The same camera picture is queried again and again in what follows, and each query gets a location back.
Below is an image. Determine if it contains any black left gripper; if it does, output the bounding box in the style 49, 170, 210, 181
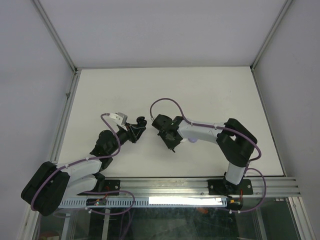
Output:
108, 122, 145, 155

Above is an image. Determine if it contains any purple earbud charging case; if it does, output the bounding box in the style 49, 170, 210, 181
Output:
188, 138, 198, 143

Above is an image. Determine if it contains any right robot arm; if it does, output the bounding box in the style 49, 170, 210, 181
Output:
152, 114, 258, 194

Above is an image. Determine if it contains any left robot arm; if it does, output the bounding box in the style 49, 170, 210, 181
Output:
21, 117, 147, 216

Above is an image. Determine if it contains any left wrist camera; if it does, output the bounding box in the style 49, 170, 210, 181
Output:
108, 112, 128, 129

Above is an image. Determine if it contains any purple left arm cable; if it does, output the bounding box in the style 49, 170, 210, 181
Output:
31, 112, 123, 211

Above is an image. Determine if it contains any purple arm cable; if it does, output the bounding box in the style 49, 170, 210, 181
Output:
31, 112, 123, 211
149, 98, 267, 213

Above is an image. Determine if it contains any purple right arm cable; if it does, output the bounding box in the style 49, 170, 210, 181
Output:
149, 98, 267, 213

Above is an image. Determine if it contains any white slotted cable duct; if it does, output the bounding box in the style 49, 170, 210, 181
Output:
59, 196, 227, 209

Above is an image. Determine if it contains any aluminium mounting rail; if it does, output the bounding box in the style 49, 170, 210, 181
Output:
103, 177, 300, 198

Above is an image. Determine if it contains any aluminium enclosure frame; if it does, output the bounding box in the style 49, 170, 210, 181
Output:
14, 0, 320, 240

